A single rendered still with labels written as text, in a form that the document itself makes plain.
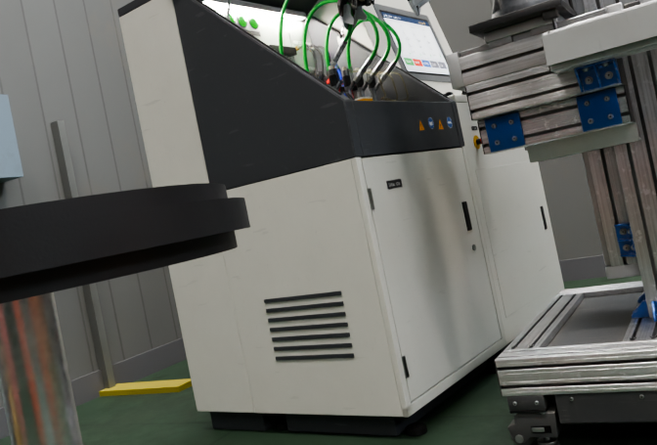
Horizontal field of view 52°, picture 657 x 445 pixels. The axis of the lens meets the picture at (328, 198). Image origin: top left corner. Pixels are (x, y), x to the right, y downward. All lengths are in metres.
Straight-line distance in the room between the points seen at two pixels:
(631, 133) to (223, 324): 1.35
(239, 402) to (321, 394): 0.35
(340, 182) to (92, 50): 2.35
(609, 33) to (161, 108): 1.44
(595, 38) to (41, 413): 1.34
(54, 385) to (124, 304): 3.21
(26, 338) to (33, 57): 3.22
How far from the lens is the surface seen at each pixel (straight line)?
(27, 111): 3.59
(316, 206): 1.95
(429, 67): 2.96
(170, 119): 2.35
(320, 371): 2.07
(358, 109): 1.92
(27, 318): 0.54
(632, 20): 1.60
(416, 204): 2.08
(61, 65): 3.81
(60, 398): 0.55
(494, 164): 2.66
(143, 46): 2.46
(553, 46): 1.62
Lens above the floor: 0.66
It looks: 1 degrees up
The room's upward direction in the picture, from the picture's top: 11 degrees counter-clockwise
